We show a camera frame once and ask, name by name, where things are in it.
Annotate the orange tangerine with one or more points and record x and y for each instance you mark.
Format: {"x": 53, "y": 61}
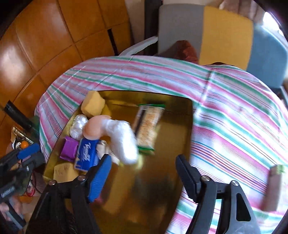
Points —
{"x": 24, "y": 144}

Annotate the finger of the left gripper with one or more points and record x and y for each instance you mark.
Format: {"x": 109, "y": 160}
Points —
{"x": 33, "y": 162}
{"x": 30, "y": 150}

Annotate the patterned pink curtain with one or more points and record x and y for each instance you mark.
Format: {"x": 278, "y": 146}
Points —
{"x": 247, "y": 8}

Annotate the striped tablecloth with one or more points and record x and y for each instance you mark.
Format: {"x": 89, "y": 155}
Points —
{"x": 239, "y": 124}

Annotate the yellow cake snack packet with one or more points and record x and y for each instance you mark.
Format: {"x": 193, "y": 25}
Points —
{"x": 93, "y": 104}

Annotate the white long snack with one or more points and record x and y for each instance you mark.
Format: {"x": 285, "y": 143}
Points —
{"x": 122, "y": 141}

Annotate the gold metal tin box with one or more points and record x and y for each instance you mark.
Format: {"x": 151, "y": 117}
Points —
{"x": 142, "y": 198}

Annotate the cream medicine box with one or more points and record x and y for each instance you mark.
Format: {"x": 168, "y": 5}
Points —
{"x": 274, "y": 199}

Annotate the purple snack packet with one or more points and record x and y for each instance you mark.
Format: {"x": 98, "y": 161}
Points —
{"x": 103, "y": 148}
{"x": 69, "y": 149}

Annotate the wooden wardrobe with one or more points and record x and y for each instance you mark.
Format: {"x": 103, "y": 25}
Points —
{"x": 49, "y": 58}

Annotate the person left hand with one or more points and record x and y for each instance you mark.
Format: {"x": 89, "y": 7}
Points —
{"x": 17, "y": 205}

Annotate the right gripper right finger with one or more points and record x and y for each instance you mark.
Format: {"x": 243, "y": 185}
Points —
{"x": 190, "y": 178}

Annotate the blue snack packet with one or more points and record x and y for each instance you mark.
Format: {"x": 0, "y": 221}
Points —
{"x": 87, "y": 155}

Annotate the grey yellow blue armchair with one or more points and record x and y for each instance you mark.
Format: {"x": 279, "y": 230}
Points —
{"x": 219, "y": 36}

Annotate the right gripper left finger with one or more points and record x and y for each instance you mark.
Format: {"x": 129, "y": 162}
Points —
{"x": 96, "y": 177}

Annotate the dark red cushion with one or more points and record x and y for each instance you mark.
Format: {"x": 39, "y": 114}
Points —
{"x": 181, "y": 50}

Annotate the granola bar green wrapper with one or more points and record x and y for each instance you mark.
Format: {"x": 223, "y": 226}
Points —
{"x": 146, "y": 126}

